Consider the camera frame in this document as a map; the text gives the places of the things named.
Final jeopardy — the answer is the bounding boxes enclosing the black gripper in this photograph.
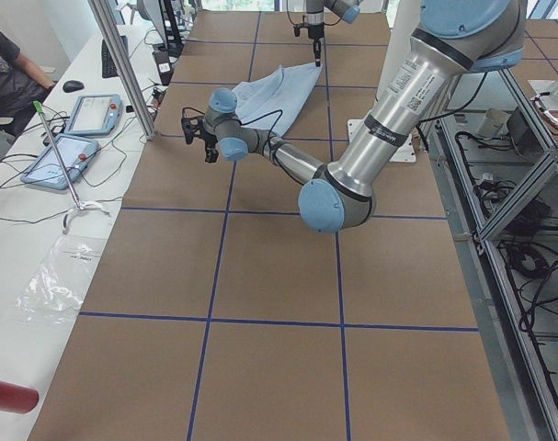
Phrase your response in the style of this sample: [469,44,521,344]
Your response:
[201,131,219,164]
[306,23,325,67]

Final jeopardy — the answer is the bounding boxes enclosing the light blue button-up shirt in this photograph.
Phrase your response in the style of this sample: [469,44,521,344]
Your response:
[233,62,322,136]

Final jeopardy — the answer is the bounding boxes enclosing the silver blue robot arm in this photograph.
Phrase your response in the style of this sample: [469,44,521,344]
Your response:
[199,1,527,232]
[293,0,360,66]

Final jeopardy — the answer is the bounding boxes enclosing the upper blue teach pendant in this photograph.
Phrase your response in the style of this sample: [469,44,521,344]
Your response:
[64,94,121,136]

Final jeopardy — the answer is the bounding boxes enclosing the blue teach pendant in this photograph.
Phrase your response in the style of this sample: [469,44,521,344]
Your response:
[64,94,121,136]
[20,133,101,191]

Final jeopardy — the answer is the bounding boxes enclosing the reacher grabber stick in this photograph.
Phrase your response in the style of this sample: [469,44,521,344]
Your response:
[33,100,110,234]

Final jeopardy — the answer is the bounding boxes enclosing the black keyboard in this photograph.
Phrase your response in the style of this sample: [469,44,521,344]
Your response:
[101,35,129,79]

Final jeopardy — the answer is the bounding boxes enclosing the lower blue teach pendant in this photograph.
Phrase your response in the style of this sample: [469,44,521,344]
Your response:
[20,133,101,191]

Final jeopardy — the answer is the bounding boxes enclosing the black computer mouse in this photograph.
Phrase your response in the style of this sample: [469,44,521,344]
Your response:
[63,80,85,93]

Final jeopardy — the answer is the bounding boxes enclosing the seated person dark shirt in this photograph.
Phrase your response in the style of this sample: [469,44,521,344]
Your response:
[0,30,55,136]

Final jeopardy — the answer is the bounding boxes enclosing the clear plastic bag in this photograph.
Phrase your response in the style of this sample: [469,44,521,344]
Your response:
[9,235,107,326]

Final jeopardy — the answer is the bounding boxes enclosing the red cylinder bottle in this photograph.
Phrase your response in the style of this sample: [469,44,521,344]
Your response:
[0,380,40,414]

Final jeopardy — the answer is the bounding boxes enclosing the white camera mast pedestal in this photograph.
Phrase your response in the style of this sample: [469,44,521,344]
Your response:
[347,0,446,164]

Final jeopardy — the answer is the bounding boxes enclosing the aluminium frame post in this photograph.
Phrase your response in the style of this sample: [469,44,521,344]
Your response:
[87,0,155,141]

